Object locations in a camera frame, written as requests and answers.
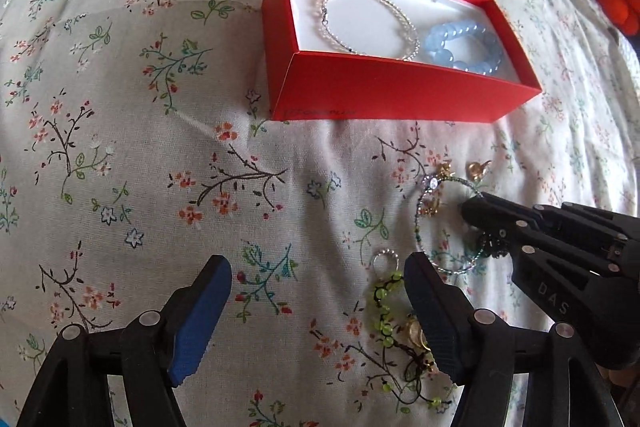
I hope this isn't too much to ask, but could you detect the gold heart ring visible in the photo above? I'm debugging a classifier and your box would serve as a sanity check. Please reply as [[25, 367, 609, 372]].
[[466, 159, 493, 182]]

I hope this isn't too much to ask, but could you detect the black flower ring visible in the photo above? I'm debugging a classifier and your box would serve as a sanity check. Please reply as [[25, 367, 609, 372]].
[[479, 229, 510, 259]]

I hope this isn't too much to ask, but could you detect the light blue bead bracelet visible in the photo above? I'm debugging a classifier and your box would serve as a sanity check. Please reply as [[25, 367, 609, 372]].
[[424, 21, 503, 70]]

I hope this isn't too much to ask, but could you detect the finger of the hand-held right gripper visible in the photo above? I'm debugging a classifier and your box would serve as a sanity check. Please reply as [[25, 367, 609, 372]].
[[460, 193, 640, 253], [509, 239, 606, 358]]

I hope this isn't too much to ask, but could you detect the clear bead bracelet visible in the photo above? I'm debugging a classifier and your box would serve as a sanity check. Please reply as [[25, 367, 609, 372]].
[[316, 0, 420, 60]]

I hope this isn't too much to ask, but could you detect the green bead bracelet gold pendant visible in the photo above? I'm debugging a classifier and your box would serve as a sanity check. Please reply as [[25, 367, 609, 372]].
[[367, 272, 458, 410]]

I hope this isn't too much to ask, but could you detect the red jewelry box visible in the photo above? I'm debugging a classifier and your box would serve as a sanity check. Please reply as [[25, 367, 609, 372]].
[[261, 0, 542, 124]]

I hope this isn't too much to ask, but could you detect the floral bed sheet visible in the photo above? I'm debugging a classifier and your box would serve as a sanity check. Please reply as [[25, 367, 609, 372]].
[[0, 0, 640, 427]]

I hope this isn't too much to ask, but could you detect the purple teal bead charm bracelet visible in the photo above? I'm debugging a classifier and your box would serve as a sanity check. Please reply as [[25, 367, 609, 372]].
[[414, 162, 506, 273]]

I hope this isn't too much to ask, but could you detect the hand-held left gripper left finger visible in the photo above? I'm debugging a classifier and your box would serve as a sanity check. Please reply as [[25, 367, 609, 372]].
[[17, 255, 232, 427]]

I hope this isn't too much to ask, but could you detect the silver ring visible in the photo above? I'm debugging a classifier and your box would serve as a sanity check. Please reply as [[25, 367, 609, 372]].
[[370, 249, 400, 275]]

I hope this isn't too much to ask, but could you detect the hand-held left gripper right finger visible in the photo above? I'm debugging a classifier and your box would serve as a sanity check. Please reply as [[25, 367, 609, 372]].
[[404, 252, 623, 427]]

